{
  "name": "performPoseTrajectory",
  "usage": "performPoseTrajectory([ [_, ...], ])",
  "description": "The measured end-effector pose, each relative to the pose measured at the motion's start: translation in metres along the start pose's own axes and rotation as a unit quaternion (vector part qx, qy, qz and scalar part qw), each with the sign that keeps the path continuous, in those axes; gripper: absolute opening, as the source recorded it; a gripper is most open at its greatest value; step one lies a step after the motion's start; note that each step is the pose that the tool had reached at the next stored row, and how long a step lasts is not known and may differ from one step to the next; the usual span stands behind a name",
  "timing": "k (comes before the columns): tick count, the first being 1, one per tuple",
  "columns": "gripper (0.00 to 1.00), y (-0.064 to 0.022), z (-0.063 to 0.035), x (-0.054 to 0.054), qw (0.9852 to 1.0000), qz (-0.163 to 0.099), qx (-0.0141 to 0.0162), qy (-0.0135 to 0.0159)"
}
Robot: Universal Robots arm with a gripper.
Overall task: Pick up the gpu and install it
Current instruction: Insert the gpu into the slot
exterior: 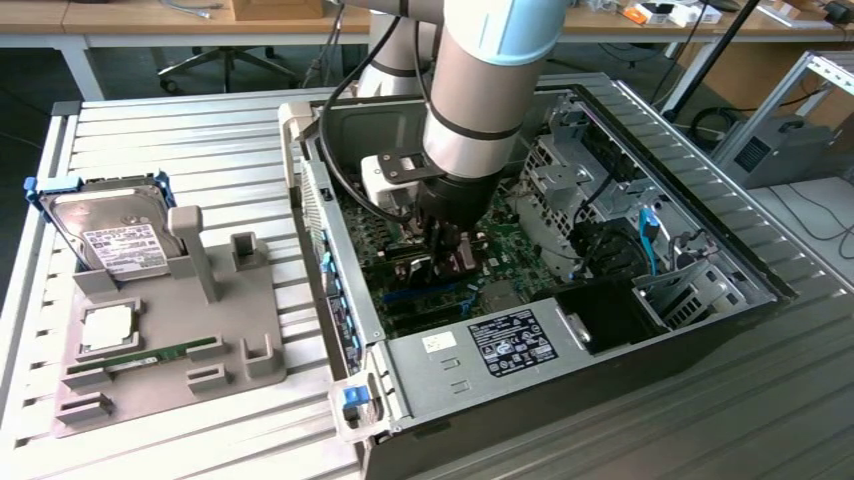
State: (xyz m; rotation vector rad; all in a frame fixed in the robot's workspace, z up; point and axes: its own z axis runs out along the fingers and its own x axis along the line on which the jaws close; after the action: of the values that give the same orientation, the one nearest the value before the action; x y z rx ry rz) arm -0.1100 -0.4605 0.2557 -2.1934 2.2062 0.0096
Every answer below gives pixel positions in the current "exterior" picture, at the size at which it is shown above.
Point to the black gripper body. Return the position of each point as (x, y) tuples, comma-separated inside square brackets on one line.
[(456, 200)]

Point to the graphics card with black fan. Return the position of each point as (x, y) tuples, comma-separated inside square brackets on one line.
[(416, 272)]

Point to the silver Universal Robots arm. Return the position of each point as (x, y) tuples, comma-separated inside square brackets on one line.
[(480, 90)]

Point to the green motherboard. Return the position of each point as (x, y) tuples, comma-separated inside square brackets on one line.
[(513, 240)]

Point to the grey chipset heatsink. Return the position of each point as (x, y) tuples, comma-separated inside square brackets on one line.
[(501, 296)]

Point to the blue expansion slot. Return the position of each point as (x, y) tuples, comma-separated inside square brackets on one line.
[(400, 296)]

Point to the silver perforated drive cage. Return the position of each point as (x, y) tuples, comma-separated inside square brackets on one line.
[(554, 185)]

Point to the silver power supply unit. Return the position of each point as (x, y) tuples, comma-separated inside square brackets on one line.
[(427, 380)]

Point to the blue case latch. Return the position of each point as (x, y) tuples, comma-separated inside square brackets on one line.
[(355, 397)]

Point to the open black PC case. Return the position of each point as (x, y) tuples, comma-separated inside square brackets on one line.
[(700, 350)]

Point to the blue disk caddy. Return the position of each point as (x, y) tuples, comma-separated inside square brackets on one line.
[(167, 187)]

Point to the grey plastic parts rack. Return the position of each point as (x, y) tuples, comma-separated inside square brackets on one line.
[(167, 330)]

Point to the black office chair base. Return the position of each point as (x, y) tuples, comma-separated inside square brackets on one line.
[(228, 62)]

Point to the brown cardboard box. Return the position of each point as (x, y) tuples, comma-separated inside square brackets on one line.
[(280, 7)]

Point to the orange and white box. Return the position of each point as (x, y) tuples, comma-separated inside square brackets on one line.
[(647, 12)]

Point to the green RAM stick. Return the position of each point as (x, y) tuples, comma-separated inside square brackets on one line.
[(153, 356)]

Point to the black stand pole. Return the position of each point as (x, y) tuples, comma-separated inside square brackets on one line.
[(716, 55)]

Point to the silver hard disk drive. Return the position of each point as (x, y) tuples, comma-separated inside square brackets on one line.
[(113, 235)]

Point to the grey box machine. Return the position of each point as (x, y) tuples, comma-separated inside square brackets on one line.
[(787, 150)]

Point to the white small box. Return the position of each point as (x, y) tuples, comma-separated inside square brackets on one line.
[(696, 16)]

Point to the silver CPU chip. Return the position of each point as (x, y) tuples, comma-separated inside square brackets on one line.
[(108, 327)]

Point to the black power adapter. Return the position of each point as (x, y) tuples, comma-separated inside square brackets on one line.
[(836, 12)]

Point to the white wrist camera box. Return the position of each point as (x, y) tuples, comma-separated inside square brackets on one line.
[(387, 185)]

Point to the aluminium profile frame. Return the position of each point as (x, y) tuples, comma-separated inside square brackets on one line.
[(787, 85)]

